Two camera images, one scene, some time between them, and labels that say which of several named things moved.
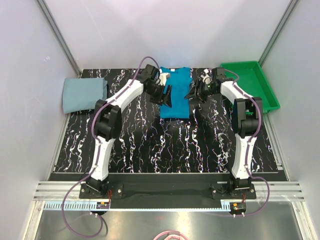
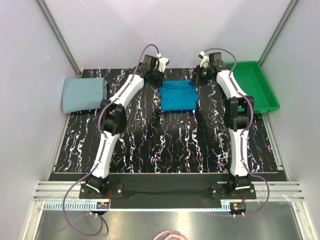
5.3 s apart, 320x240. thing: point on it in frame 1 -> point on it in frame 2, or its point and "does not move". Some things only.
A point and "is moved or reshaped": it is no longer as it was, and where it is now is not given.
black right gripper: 198,84 -> 197,79
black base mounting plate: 241,191 does not move
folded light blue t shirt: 83,94 does not move
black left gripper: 164,98 -> 158,83
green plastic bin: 252,81 does not move
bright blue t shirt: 180,79 is moved or reshaped
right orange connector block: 238,207 does not move
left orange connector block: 101,205 does not move
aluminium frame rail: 56,191 does not move
